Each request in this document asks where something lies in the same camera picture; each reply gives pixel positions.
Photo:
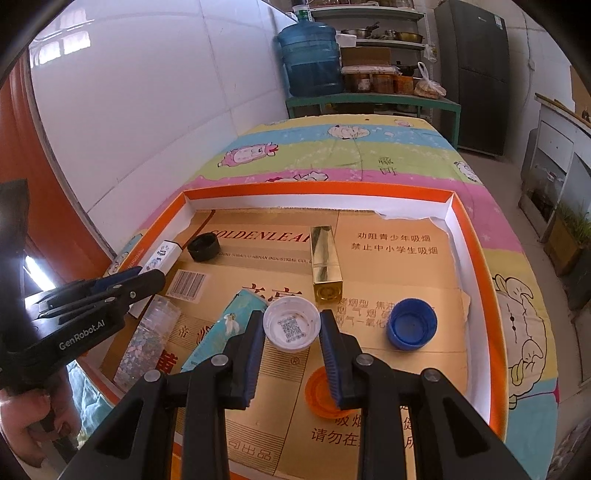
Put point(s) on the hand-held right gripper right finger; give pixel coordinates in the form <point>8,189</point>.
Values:
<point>330,364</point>

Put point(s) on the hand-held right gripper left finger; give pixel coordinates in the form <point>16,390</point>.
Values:
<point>253,364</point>

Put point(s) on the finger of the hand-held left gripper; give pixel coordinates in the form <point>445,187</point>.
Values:
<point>134,294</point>
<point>111,281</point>

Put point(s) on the white patterned box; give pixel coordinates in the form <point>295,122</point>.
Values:
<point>161,258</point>

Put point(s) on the teal flower print box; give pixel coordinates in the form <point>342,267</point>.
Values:
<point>221,327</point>

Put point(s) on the glittery transparent box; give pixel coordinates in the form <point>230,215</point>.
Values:
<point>147,341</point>

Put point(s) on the white bottle cap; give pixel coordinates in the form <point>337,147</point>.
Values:
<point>291,328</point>

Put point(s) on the black bottle cap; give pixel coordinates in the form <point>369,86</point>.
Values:
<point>203,247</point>

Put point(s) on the blue bottle cap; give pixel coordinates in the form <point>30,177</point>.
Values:
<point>412,328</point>

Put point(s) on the shiny gold box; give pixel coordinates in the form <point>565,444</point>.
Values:
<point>328,263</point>

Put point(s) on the orange rimmed cardboard tray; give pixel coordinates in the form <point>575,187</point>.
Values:
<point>489,300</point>

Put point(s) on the person's left hand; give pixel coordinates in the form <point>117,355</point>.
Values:
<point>27,415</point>

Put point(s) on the orange bottle cap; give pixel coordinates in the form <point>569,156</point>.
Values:
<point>318,397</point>

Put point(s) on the red wooden door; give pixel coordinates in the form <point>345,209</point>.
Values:
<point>27,152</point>

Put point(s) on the colourful cartoon sheep blanket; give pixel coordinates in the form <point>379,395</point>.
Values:
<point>369,147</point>

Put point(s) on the wooden crate with plants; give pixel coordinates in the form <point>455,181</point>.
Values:
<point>570,240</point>

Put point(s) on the food container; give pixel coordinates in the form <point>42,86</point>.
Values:
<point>358,81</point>
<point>403,85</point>
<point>382,84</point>

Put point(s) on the blue water jug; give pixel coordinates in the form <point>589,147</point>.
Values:
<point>311,60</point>

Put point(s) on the white plastic bag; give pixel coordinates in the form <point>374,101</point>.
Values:
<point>429,85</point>

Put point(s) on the brown cardboard box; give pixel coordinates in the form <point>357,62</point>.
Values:
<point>364,56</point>

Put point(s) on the grey cabinet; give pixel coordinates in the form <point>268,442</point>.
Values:
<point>554,147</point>

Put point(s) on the dark grey refrigerator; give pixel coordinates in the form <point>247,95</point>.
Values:
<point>471,78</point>

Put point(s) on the green label plastic bottle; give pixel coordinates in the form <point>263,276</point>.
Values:
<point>302,14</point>

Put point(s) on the metal pot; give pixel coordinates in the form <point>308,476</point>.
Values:
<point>364,32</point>

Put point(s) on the metal bowl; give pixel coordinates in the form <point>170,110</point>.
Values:
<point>408,36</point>

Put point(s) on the grey storage shelf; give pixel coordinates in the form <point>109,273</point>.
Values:
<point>406,16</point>

